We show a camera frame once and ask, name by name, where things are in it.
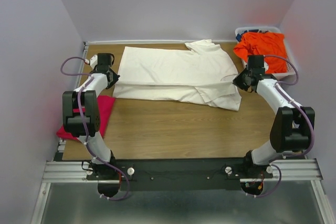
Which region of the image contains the white t shirt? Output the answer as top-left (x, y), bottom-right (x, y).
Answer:
top-left (113, 39), bottom-right (241, 111)

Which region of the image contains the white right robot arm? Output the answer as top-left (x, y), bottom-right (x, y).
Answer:
top-left (233, 55), bottom-right (315, 178)

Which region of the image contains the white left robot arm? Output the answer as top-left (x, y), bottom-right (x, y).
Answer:
top-left (60, 52), bottom-right (121, 179)

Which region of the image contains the orange t shirt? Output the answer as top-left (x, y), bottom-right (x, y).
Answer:
top-left (233, 32), bottom-right (287, 73)

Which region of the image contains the folded magenta t shirt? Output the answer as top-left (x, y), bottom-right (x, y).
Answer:
top-left (56, 95), bottom-right (116, 142)

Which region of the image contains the blue garment in basket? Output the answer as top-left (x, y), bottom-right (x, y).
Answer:
top-left (236, 29), bottom-right (269, 42)

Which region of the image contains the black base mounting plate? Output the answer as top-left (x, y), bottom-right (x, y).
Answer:
top-left (85, 157), bottom-right (273, 199)

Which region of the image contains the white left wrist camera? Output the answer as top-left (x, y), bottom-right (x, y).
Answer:
top-left (85, 55), bottom-right (98, 69)

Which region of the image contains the aluminium frame rail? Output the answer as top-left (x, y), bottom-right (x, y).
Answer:
top-left (30, 158), bottom-right (330, 224)

